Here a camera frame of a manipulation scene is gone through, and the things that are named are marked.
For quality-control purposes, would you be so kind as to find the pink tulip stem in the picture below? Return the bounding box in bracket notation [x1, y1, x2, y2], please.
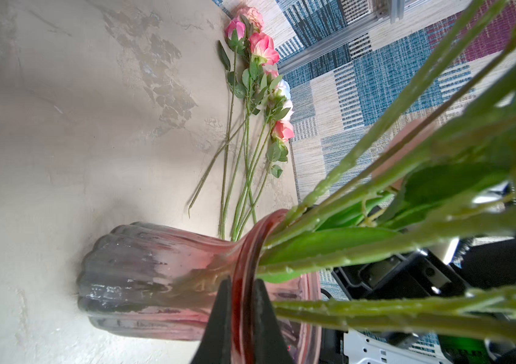
[256, 119, 438, 284]

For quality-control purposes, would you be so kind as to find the pink ribbed glass vase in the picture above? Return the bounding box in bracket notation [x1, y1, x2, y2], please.
[77, 209, 322, 363]

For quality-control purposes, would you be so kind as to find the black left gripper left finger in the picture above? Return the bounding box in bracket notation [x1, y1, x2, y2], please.
[191, 278, 233, 364]

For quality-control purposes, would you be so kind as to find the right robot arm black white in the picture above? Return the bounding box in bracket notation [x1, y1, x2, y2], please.
[321, 233, 516, 306]

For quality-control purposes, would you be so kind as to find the white blue rose spray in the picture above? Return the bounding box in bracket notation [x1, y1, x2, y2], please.
[282, 1, 506, 228]

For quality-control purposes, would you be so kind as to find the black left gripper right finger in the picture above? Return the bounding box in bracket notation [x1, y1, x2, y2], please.
[251, 279, 294, 364]

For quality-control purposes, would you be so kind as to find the pile of artificial flowers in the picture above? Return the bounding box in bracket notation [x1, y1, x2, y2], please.
[189, 5, 294, 241]

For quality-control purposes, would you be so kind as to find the pink carnation spray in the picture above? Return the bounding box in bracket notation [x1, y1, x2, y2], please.
[273, 285, 516, 344]

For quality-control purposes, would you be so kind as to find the white single rose stem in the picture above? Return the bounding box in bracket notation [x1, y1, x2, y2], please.
[257, 204, 516, 278]

